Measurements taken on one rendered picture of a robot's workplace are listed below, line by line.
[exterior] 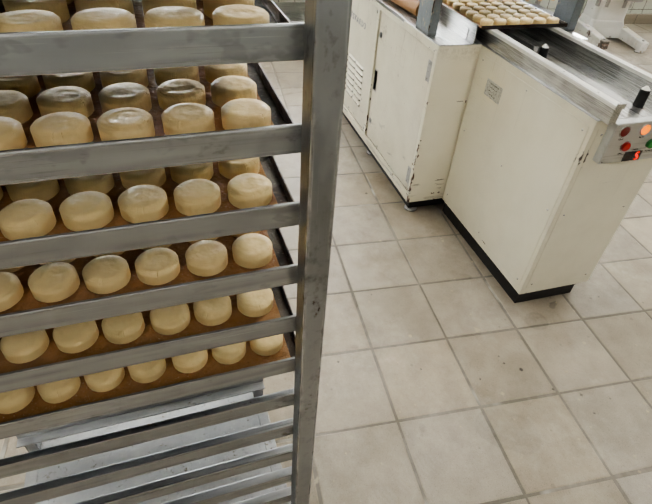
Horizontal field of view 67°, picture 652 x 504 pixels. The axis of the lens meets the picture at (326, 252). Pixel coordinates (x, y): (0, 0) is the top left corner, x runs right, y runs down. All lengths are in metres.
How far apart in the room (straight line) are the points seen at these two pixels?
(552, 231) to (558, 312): 0.44
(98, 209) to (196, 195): 0.10
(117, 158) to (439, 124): 1.93
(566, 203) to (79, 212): 1.61
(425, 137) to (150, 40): 1.94
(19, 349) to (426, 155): 1.96
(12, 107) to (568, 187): 1.61
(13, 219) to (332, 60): 0.34
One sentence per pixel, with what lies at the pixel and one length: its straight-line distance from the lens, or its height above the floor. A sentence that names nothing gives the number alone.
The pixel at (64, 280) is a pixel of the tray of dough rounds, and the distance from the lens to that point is 0.62.
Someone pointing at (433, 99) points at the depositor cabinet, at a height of 0.62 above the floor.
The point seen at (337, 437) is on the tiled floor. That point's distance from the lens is 1.66.
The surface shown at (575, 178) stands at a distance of 1.83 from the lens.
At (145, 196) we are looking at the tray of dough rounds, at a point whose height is 1.15.
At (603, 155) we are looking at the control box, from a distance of 1.80.
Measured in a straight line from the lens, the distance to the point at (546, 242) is 1.97.
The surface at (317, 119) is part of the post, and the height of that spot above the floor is 1.26.
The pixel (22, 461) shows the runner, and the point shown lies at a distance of 0.82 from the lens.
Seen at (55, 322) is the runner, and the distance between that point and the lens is 0.60.
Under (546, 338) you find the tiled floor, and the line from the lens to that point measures 2.13.
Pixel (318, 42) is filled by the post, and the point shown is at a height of 1.33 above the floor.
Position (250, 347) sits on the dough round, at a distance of 0.76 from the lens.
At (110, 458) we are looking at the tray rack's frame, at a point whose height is 0.15.
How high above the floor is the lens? 1.46
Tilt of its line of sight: 41 degrees down
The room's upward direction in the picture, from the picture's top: 4 degrees clockwise
